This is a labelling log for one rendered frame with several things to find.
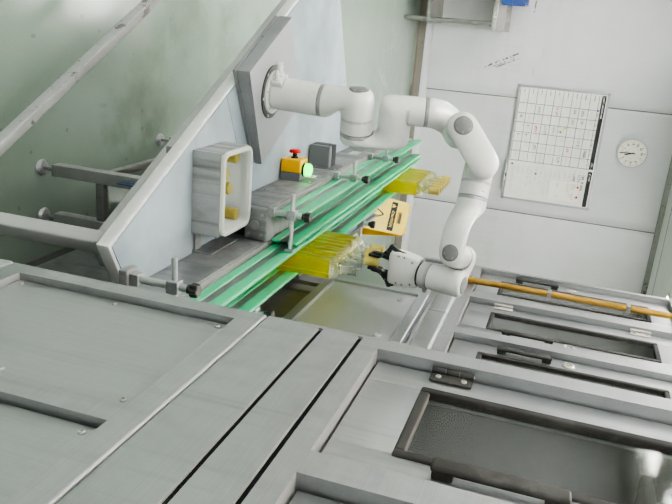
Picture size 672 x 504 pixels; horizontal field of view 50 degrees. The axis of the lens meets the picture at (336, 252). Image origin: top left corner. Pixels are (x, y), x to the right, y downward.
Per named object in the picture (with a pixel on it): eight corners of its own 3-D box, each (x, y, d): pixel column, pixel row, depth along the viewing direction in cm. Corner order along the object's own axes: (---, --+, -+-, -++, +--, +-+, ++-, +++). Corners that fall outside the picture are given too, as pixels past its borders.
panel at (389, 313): (194, 410, 156) (343, 448, 147) (195, 398, 155) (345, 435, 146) (327, 282, 238) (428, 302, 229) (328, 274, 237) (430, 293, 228)
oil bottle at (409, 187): (375, 190, 321) (437, 199, 313) (376, 177, 319) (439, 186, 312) (378, 187, 326) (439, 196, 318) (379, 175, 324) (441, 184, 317)
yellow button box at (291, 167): (278, 178, 243) (299, 181, 241) (280, 156, 241) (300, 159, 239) (286, 174, 249) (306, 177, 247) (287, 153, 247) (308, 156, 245)
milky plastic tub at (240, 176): (192, 233, 190) (222, 239, 187) (194, 149, 183) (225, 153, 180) (222, 218, 205) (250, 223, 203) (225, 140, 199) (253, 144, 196)
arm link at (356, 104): (327, 76, 210) (380, 84, 206) (325, 119, 217) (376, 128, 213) (316, 86, 202) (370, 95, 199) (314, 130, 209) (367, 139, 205)
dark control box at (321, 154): (307, 165, 268) (328, 168, 266) (308, 144, 265) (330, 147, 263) (314, 161, 275) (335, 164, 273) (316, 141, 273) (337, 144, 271)
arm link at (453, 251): (463, 198, 210) (448, 268, 209) (448, 188, 199) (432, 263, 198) (491, 202, 206) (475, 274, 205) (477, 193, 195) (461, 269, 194)
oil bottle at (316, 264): (268, 268, 212) (337, 281, 206) (269, 249, 210) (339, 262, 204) (275, 262, 217) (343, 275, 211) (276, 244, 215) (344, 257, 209)
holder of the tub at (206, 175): (190, 252, 191) (217, 257, 189) (192, 149, 183) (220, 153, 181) (220, 236, 207) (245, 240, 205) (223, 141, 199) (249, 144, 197)
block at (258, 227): (242, 238, 206) (265, 242, 205) (244, 206, 204) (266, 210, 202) (248, 235, 210) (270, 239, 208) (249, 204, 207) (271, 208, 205)
